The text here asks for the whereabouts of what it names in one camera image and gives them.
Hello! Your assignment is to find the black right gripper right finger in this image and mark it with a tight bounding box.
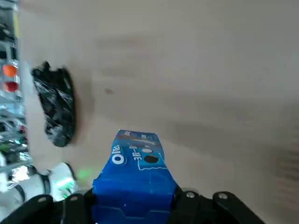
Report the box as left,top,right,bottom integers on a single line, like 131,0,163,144
172,186,264,224

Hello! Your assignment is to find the mottled red yellow apple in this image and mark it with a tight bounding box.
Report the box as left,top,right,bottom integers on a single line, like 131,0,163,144
4,81,19,92

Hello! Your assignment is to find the blue Oreo cookie box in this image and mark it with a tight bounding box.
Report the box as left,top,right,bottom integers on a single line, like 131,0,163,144
91,129,178,224

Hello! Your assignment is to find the orange fruit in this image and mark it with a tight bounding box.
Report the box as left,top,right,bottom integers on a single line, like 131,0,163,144
2,64,17,77

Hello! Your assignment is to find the black plastic bag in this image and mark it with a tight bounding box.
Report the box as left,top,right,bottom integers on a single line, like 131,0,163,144
31,61,76,148

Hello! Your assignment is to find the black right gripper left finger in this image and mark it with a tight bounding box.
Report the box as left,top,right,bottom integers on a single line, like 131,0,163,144
0,190,96,224

